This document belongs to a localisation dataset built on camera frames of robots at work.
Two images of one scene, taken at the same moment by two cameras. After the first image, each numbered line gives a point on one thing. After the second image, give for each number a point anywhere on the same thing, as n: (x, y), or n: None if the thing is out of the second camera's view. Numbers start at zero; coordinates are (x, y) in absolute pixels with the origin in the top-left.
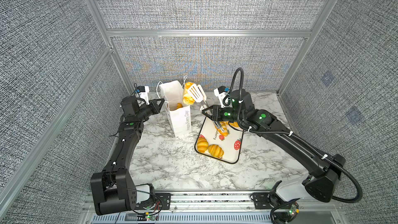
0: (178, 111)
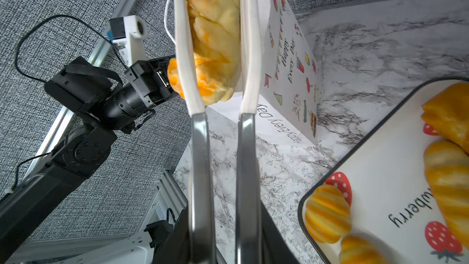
0: (289, 99)
